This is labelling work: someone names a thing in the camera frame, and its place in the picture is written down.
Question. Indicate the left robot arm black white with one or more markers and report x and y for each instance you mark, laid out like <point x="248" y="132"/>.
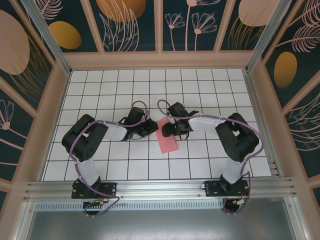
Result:
<point x="85" y="172"/>

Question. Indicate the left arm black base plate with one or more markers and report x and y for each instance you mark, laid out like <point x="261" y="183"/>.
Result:
<point x="110" y="189"/>

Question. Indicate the grey metal panel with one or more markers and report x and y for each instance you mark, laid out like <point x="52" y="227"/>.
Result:
<point x="160" y="225"/>

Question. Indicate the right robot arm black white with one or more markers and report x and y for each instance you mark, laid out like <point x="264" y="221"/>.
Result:
<point x="232" y="170"/>

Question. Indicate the aluminium mounting rail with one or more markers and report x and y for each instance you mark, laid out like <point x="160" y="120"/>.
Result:
<point x="160" y="187"/>

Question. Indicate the yellow power connector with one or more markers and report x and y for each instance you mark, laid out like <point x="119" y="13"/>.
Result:
<point x="235" y="201"/>
<point x="102" y="201"/>

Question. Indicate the aluminium frame post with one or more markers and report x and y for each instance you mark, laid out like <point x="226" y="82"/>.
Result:
<point x="265" y="35"/>
<point x="50" y="42"/>

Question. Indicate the aluminium side rail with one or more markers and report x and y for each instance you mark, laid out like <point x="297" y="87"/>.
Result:
<point x="262" y="125"/>

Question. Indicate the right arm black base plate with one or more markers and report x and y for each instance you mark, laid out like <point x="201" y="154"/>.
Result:
<point x="212" y="190"/>

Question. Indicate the pink cloth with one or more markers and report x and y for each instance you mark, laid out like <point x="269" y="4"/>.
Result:
<point x="167" y="145"/>

